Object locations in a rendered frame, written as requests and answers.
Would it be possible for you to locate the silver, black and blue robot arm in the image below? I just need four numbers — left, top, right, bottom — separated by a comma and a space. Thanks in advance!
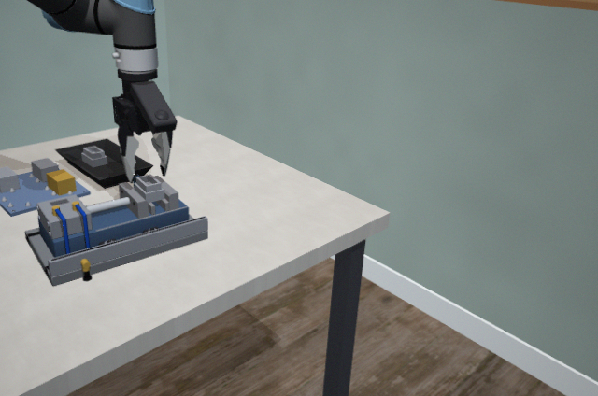
27, 0, 178, 134

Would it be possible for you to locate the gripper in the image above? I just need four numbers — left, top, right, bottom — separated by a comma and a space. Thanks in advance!
112, 69, 173, 183

